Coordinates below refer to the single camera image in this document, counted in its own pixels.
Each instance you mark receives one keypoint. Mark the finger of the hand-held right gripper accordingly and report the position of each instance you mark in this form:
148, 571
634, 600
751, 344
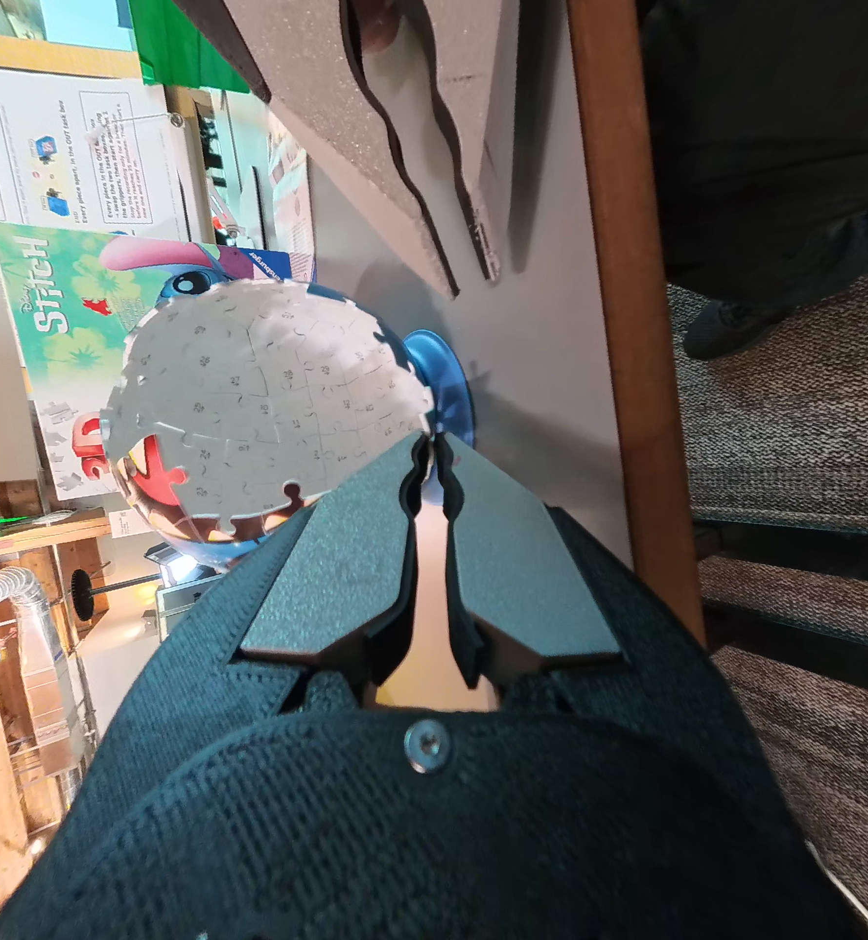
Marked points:
489, 88
316, 88

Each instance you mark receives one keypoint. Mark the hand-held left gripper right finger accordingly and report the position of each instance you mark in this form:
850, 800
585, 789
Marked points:
522, 580

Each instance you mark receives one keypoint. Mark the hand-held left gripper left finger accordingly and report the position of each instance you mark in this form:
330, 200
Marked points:
338, 573

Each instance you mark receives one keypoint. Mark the blue and white puzzle ball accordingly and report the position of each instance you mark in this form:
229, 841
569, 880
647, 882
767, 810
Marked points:
257, 382

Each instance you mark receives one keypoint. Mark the colourful puzzle box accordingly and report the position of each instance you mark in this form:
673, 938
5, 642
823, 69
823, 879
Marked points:
52, 308

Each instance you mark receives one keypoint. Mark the green board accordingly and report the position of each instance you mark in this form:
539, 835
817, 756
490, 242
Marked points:
177, 44

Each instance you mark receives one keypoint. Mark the white instruction sheet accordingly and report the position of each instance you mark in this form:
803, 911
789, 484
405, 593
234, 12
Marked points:
74, 147

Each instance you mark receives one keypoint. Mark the blue round stand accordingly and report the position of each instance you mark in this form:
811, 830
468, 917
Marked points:
441, 374

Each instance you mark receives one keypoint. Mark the black round-base stand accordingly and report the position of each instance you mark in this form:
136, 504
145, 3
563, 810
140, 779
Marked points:
81, 595

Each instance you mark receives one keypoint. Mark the person's black clothing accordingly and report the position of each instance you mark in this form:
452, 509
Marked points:
771, 110

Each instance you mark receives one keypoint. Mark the person's black shoe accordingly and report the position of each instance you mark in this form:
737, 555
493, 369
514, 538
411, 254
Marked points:
735, 327

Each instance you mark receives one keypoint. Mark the silver ventilation duct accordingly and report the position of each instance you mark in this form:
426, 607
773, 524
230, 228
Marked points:
37, 661

